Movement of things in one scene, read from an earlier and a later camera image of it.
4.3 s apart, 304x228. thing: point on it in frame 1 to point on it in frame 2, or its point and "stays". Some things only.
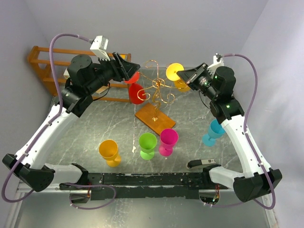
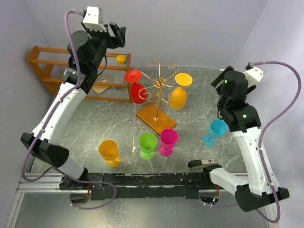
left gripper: (128, 68) to (117, 41)
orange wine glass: (171, 74) to (178, 97)
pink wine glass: (168, 137) stays
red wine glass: (137, 93) stays
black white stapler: (194, 164) stays
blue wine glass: (216, 131) stays
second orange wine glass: (108, 149) stays
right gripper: (190, 76) to (220, 79)
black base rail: (138, 185) stays
